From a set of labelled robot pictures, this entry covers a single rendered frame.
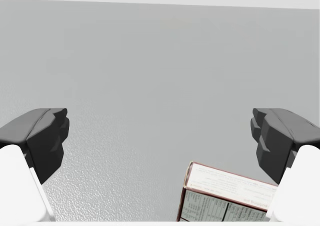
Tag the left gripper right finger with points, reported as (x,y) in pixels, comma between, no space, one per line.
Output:
(277,141)

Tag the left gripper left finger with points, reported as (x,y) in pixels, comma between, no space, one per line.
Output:
(37,141)

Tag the red and white carton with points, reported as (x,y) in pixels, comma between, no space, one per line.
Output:
(222,198)

